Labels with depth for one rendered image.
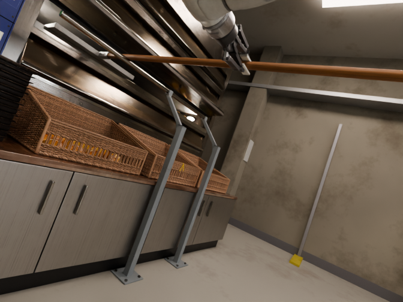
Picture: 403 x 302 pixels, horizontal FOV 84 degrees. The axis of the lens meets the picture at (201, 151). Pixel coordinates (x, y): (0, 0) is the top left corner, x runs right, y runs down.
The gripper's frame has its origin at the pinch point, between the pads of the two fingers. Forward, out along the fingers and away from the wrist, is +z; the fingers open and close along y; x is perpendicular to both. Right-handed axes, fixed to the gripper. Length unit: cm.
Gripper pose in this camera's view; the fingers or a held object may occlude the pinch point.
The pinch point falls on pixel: (244, 65)
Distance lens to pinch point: 93.0
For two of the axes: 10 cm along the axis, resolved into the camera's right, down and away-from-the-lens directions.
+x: 7.9, 2.5, -5.6
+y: -3.4, 9.4, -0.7
